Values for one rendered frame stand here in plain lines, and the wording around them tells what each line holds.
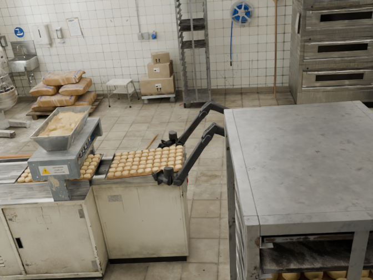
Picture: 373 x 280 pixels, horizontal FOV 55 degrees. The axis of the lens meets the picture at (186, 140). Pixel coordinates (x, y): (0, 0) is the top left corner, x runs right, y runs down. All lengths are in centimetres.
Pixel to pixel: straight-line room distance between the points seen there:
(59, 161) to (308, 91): 434
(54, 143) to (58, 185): 30
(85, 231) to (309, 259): 220
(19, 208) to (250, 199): 231
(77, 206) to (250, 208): 209
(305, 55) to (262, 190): 501
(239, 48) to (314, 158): 580
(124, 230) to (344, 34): 426
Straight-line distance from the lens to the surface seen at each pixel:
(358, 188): 91
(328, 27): 581
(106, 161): 308
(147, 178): 276
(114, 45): 705
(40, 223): 298
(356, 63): 606
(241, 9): 659
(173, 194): 281
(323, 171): 96
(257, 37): 672
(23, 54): 774
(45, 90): 676
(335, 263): 93
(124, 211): 295
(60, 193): 274
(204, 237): 348
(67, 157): 259
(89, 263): 313
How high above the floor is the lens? 231
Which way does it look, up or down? 26 degrees down
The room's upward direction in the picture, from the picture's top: 5 degrees counter-clockwise
